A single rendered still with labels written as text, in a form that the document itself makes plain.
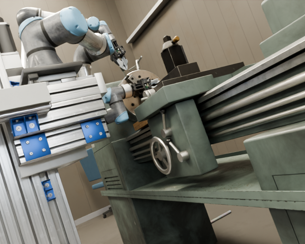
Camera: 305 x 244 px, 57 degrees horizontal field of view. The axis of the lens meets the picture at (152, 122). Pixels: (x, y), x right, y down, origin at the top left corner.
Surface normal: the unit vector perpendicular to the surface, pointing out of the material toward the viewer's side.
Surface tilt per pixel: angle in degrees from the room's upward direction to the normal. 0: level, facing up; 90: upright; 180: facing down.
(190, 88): 90
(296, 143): 90
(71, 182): 90
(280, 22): 90
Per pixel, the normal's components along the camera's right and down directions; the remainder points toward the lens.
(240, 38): -0.81, 0.24
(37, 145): 0.48, -0.25
